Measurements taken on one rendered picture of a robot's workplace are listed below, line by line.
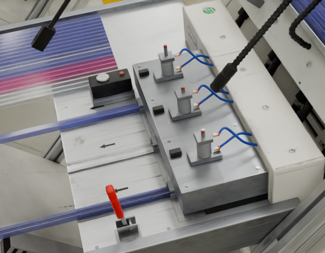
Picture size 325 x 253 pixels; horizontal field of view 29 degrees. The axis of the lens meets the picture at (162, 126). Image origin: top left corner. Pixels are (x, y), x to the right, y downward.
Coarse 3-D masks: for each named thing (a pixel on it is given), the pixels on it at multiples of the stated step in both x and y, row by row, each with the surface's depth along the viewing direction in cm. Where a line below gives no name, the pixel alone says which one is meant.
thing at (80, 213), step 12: (144, 192) 98; (156, 192) 98; (168, 192) 98; (96, 204) 98; (108, 204) 97; (120, 204) 97; (132, 204) 98; (48, 216) 97; (60, 216) 96; (72, 216) 96; (84, 216) 97; (0, 228) 96; (12, 228) 95; (24, 228) 95; (36, 228) 96
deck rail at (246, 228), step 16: (256, 208) 94; (272, 208) 94; (288, 208) 93; (192, 224) 93; (208, 224) 92; (224, 224) 92; (240, 224) 92; (256, 224) 93; (272, 224) 94; (144, 240) 91; (160, 240) 91; (176, 240) 91; (192, 240) 92; (208, 240) 93; (224, 240) 94; (240, 240) 95; (256, 240) 96
